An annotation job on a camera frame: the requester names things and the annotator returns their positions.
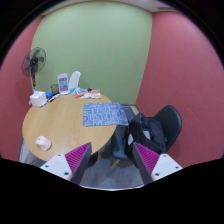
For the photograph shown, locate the white blue wipes pack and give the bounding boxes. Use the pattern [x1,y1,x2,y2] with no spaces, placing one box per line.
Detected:
[58,73,69,95]

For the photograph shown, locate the round wooden table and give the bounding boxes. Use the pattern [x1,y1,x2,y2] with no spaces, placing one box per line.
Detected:
[22,94,116,161]

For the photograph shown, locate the dark green cup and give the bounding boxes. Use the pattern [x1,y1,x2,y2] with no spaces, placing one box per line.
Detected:
[50,84,59,95]

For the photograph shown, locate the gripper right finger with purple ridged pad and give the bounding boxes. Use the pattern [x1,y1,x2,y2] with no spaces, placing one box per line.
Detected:
[132,143,182,185]

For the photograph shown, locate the white orange snack packet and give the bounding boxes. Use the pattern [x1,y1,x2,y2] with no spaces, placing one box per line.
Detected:
[91,90,101,99]

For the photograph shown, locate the black backpack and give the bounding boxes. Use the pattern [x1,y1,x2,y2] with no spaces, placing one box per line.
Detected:
[127,113,167,154]

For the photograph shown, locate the white tissue box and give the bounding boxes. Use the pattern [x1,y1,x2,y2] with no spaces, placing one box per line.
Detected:
[30,91,46,107]

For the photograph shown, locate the black chair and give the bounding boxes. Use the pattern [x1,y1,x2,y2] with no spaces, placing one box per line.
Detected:
[111,105,182,160]

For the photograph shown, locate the white chair behind table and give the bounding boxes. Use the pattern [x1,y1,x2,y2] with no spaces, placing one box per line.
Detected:
[69,71,81,89]

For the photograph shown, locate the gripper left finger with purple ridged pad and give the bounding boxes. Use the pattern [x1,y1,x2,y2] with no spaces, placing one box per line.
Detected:
[41,143,92,184]

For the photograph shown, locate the black standing fan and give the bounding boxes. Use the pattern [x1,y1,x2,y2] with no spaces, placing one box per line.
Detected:
[21,47,46,88]

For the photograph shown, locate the blue patterned mouse pad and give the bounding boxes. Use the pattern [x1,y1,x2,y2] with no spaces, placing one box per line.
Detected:
[83,102,128,127]

